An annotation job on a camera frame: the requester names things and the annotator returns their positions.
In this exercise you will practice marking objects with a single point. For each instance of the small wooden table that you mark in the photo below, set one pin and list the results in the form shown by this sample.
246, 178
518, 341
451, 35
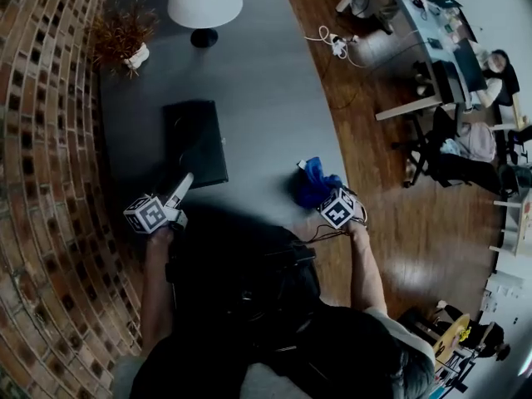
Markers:
521, 231

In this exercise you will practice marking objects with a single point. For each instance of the black office chair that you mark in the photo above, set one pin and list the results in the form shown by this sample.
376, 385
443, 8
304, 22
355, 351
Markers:
442, 123
519, 139

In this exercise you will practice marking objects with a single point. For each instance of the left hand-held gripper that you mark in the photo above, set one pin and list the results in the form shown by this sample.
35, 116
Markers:
145, 216

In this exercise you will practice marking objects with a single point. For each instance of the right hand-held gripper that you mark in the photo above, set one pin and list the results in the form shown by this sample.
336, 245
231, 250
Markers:
336, 210

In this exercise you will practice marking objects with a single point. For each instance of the long light office desk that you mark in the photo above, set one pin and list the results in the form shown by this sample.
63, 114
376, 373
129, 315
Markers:
420, 27

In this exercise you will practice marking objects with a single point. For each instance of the pink backpack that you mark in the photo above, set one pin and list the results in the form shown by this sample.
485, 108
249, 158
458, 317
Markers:
478, 141

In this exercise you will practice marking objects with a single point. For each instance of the person's right forearm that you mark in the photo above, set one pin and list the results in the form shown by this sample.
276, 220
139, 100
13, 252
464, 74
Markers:
365, 264

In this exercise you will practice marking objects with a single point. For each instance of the open laptop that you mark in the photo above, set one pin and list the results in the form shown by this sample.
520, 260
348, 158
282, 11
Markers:
444, 1

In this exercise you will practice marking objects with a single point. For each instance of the blue cloth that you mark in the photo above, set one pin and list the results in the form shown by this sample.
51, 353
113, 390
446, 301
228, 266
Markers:
316, 185

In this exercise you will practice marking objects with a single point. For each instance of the person's black vest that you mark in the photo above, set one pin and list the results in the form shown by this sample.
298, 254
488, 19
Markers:
232, 264

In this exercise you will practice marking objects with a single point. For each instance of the round yellow table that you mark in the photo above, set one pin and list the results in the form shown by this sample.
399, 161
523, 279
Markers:
451, 335

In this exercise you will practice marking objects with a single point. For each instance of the dried plant in white vase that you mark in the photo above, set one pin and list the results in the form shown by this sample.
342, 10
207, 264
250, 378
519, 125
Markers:
120, 35

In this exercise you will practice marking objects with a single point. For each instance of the person's left forearm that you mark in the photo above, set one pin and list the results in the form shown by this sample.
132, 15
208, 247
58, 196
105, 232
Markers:
156, 297

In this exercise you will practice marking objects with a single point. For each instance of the dark computer monitor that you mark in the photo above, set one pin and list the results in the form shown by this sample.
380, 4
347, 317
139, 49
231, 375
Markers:
469, 67

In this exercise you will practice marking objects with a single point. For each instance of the person's grey t-shirt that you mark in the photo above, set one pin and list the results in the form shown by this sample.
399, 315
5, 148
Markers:
399, 331

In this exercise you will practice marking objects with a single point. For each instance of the black wrist watch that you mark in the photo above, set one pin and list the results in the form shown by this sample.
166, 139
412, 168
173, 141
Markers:
169, 272

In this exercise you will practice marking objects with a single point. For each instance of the black box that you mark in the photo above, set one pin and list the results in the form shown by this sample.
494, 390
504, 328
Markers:
195, 139

